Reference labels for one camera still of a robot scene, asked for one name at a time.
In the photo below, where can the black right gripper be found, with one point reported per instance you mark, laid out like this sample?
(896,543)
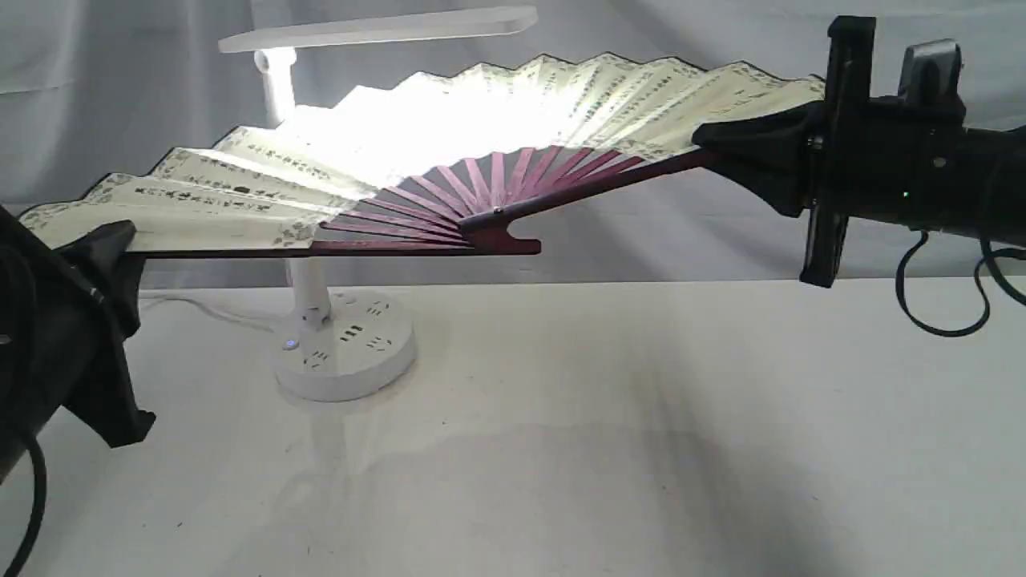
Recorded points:
(852,156)

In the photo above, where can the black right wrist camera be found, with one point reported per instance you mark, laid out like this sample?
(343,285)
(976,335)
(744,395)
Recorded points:
(930,73)

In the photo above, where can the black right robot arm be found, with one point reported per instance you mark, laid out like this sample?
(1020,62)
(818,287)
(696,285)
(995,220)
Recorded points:
(990,174)

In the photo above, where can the white desk lamp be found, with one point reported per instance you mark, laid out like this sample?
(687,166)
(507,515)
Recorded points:
(335,347)

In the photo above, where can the grey backdrop curtain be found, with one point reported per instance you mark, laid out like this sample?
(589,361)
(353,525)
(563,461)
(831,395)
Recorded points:
(92,87)

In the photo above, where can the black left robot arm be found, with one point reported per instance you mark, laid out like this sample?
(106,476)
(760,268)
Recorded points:
(66,314)

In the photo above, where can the cream paper folding fan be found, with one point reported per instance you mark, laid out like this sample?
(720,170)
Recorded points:
(434,166)

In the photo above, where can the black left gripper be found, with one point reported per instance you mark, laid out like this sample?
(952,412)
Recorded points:
(66,314)

